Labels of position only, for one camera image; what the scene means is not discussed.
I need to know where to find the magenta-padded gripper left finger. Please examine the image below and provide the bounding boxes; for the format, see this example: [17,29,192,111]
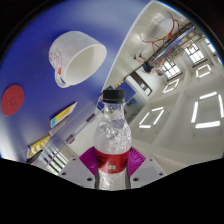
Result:
[57,147,99,190]

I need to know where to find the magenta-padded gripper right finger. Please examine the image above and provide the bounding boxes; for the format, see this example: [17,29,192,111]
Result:
[125,147,167,190]

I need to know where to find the clear red-labelled water bottle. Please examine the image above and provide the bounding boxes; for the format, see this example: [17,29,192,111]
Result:
[92,88,133,191]

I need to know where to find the large yellow book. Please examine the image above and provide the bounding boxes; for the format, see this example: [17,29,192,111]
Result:
[26,134,52,161]

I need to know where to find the grey booklet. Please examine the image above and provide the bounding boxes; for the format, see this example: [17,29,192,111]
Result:
[48,115,70,137]

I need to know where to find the yellow and teal booklet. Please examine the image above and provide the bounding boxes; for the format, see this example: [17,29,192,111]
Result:
[49,101,79,130]

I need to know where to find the ceiling strip lights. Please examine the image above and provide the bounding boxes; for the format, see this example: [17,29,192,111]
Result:
[137,62,224,130]

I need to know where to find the dark brown door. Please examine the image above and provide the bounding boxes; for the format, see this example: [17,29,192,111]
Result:
[124,70,151,98]

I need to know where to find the flat round red coaster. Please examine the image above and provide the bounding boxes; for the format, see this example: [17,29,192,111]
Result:
[0,84,26,117]

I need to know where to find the person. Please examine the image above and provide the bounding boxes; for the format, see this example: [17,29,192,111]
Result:
[132,51,165,77]

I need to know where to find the white mug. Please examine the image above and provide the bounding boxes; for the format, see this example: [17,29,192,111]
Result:
[48,30,108,89]

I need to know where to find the red-legged table tennis table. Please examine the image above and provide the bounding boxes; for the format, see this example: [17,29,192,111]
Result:
[139,11,195,58]

